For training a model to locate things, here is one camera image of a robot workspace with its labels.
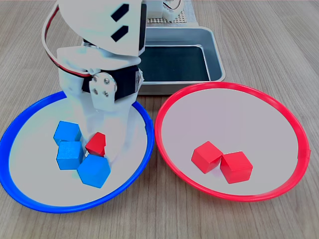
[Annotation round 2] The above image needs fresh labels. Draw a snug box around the red cube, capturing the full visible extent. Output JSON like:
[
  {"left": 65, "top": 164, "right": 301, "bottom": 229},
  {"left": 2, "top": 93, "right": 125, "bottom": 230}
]
[
  {"left": 220, "top": 151, "right": 254, "bottom": 185},
  {"left": 85, "top": 131, "right": 107, "bottom": 157},
  {"left": 190, "top": 140, "right": 224, "bottom": 175}
]

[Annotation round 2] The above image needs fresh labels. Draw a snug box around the blue cube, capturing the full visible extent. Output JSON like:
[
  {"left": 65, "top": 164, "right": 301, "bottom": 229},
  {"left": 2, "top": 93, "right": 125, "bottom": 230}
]
[
  {"left": 53, "top": 120, "right": 83, "bottom": 146},
  {"left": 56, "top": 140, "right": 85, "bottom": 171},
  {"left": 76, "top": 155, "right": 112, "bottom": 189}
]

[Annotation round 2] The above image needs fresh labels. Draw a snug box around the black mat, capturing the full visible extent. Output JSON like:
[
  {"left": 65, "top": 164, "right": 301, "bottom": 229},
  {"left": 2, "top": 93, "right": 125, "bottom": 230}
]
[{"left": 141, "top": 45, "right": 211, "bottom": 83}]

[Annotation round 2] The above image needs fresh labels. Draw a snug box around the blue-rimmed white plate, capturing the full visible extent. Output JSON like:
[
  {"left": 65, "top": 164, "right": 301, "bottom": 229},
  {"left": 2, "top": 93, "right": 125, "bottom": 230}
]
[{"left": 0, "top": 91, "right": 155, "bottom": 214}]

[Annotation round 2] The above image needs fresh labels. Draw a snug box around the steel tray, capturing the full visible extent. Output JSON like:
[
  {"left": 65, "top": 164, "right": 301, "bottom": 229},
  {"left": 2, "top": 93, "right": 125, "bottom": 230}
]
[{"left": 138, "top": 26, "right": 226, "bottom": 97}]

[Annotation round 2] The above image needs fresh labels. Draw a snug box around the red-rimmed white plate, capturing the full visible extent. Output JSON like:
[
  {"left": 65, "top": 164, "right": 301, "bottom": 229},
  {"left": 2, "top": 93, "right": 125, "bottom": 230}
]
[{"left": 154, "top": 81, "right": 312, "bottom": 203}]

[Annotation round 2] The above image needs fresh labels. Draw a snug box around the red black white cable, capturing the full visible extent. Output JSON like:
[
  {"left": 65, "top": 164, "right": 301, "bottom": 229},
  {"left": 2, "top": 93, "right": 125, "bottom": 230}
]
[{"left": 41, "top": 4, "right": 96, "bottom": 78}]

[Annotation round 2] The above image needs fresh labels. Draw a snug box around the pale perforated base plate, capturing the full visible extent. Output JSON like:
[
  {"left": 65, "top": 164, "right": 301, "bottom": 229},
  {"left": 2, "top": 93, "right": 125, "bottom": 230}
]
[{"left": 146, "top": 0, "right": 199, "bottom": 27}]

